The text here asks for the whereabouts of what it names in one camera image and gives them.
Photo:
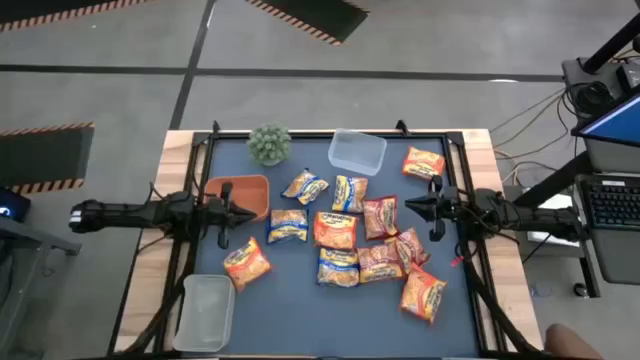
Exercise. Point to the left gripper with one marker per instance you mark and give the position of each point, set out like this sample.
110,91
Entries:
215,212

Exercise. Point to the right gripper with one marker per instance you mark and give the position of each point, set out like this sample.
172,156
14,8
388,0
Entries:
445,207

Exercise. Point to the red beef ramen pack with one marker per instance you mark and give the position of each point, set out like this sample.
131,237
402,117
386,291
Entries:
412,247
380,217
377,265

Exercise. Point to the orange chicken ramen pack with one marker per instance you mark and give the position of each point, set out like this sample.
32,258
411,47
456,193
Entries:
423,163
335,230
246,264
422,295

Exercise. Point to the blue soy sauce ramen pack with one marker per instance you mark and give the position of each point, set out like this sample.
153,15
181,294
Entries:
350,194
287,226
338,267
306,187

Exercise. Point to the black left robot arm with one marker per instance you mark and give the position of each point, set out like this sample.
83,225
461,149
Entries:
125,215

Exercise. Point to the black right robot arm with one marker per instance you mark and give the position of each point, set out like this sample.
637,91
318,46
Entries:
540,220

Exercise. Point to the orange plastic bin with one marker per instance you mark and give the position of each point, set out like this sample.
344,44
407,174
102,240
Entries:
250,192

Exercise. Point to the red tape piece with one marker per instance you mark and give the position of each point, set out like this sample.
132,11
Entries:
456,261

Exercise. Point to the green potted plant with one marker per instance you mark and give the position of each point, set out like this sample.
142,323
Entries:
270,145

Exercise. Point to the clear plastic container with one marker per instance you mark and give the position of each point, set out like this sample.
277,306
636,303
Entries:
205,315
357,152

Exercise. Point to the white floor box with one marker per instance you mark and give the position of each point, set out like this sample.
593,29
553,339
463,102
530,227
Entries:
555,201

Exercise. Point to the black diagonal strut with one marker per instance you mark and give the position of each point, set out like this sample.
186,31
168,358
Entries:
555,180

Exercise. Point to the black caster wheel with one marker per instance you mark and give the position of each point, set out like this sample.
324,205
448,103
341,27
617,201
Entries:
580,289

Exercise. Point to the black keyboard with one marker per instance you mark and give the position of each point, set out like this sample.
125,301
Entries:
612,202

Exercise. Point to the person's knee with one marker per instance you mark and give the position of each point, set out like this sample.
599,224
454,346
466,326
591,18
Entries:
567,345

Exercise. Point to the grey computer cart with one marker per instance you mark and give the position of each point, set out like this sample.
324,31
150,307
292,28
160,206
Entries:
620,255

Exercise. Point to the grey equipment box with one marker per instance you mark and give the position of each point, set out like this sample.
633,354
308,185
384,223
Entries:
575,70

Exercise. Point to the hazard-striped floor mat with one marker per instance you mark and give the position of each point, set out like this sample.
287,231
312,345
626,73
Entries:
40,157
50,7
320,15

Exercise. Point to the dark device with blue light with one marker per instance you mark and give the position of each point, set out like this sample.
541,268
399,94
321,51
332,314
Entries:
12,205

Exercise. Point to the black stand pole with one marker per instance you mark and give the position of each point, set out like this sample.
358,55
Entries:
612,45

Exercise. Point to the black table frame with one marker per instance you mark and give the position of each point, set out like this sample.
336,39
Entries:
310,135

